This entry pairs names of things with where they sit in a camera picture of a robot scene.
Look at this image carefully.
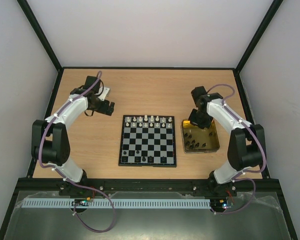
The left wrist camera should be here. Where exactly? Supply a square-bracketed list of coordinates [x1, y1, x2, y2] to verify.
[96, 86, 111, 101]

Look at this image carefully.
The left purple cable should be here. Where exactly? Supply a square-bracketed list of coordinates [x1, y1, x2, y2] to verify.
[39, 71, 117, 232]

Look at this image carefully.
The black white chessboard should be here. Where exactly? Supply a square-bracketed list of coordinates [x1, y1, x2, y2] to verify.
[118, 115, 177, 168]

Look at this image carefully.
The gold metal tin tray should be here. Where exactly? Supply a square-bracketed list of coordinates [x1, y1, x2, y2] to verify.
[181, 119, 220, 154]

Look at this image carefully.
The black mounting rail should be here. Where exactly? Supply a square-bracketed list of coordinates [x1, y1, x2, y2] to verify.
[58, 178, 238, 197]

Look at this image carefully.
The white slotted cable duct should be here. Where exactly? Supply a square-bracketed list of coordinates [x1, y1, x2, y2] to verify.
[21, 198, 211, 209]

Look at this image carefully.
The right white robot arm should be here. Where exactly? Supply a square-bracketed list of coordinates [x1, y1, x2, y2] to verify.
[188, 83, 267, 196]

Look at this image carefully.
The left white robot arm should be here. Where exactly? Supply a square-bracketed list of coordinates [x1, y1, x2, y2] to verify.
[31, 71, 115, 184]

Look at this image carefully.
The black frame enclosure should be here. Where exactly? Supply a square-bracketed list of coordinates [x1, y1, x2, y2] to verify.
[0, 0, 298, 240]

